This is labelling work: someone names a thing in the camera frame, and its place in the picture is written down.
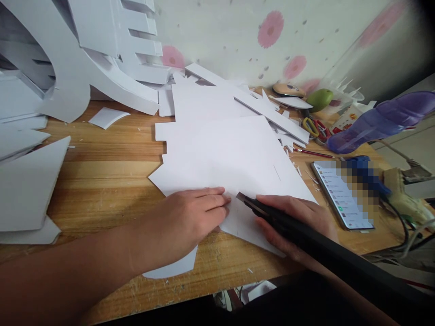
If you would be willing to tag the red pencil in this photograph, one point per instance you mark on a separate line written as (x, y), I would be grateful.
(312, 153)

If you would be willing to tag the beige glue gun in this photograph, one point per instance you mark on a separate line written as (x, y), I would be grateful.
(407, 203)

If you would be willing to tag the stack of white foam panels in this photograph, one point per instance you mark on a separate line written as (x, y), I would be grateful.
(17, 112)

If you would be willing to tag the smartphone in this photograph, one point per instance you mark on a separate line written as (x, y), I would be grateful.
(334, 197)

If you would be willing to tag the large white foam board model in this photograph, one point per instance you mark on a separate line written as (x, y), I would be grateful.
(102, 51)

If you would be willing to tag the large white foam board sheet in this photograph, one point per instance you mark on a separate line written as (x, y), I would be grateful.
(221, 152)

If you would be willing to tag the white triangular foam board piece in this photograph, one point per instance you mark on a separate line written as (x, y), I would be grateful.
(27, 193)

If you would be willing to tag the person's left hand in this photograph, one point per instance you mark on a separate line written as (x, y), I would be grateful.
(176, 220)

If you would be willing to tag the pile of white foam board offcuts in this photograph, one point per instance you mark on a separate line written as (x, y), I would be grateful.
(251, 102)

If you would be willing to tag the beige computer mouse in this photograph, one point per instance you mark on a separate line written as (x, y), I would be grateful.
(289, 90)

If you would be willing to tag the person's right fingers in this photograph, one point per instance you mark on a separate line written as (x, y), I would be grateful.
(275, 200)

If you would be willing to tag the person's left fingers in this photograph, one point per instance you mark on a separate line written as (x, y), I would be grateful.
(214, 202)

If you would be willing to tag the green fruit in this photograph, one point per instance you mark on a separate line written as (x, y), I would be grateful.
(320, 100)

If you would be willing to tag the white curved-edge foam board piece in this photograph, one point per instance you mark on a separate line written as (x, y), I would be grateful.
(176, 266)

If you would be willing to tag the clear plastic container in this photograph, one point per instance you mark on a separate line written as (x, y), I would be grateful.
(343, 85)

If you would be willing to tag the black utility knife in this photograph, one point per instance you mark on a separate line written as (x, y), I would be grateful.
(265, 212)

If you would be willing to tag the person's right hand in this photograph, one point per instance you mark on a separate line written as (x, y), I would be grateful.
(306, 212)

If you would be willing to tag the purple translucent plastic tool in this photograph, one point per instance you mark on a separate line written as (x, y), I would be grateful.
(380, 122)

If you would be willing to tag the person's right thumb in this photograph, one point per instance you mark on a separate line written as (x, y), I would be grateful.
(272, 232)

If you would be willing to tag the red and white packet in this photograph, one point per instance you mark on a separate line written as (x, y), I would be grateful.
(348, 119)

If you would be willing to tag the blue tool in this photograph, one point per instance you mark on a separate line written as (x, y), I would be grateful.
(363, 163)

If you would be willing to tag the small curved white foam piece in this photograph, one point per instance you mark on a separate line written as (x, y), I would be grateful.
(107, 117)

